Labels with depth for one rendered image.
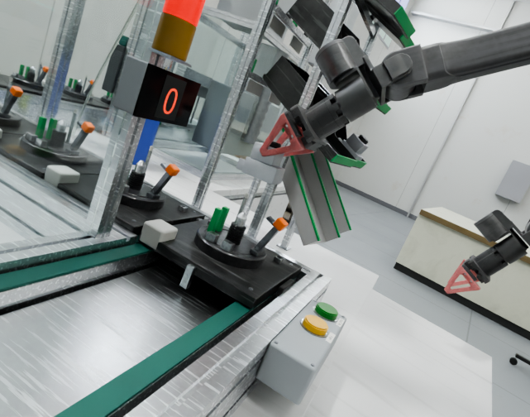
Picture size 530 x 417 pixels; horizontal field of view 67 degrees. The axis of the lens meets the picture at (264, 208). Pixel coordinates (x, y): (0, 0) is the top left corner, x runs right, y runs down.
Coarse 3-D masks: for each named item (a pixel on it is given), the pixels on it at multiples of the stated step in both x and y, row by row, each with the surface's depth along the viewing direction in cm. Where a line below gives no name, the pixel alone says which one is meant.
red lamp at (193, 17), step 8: (168, 0) 53; (176, 0) 53; (184, 0) 53; (192, 0) 53; (200, 0) 54; (168, 8) 53; (176, 8) 53; (184, 8) 53; (192, 8) 53; (200, 8) 54; (176, 16) 53; (184, 16) 53; (192, 16) 54; (200, 16) 56
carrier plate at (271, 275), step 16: (192, 224) 83; (176, 240) 72; (192, 240) 74; (176, 256) 67; (192, 256) 67; (208, 256) 70; (272, 256) 83; (208, 272) 65; (224, 272) 66; (240, 272) 69; (256, 272) 72; (272, 272) 74; (288, 272) 78; (224, 288) 64; (240, 288) 63; (256, 288) 65; (272, 288) 68; (256, 304) 64
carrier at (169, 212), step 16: (128, 176) 97; (144, 176) 84; (128, 192) 80; (144, 192) 84; (160, 192) 88; (128, 208) 77; (144, 208) 80; (160, 208) 84; (176, 208) 88; (192, 208) 93; (128, 224) 70; (176, 224) 82
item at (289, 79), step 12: (288, 60) 97; (276, 72) 95; (288, 72) 94; (300, 72) 104; (276, 84) 95; (288, 84) 94; (300, 84) 92; (276, 96) 95; (288, 96) 94; (300, 96) 92; (324, 96) 103; (288, 108) 94; (336, 144) 101; (336, 156) 87; (348, 156) 99
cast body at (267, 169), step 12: (276, 144) 70; (252, 156) 70; (264, 156) 69; (276, 156) 69; (240, 168) 73; (252, 168) 70; (264, 168) 70; (276, 168) 69; (264, 180) 70; (276, 180) 71
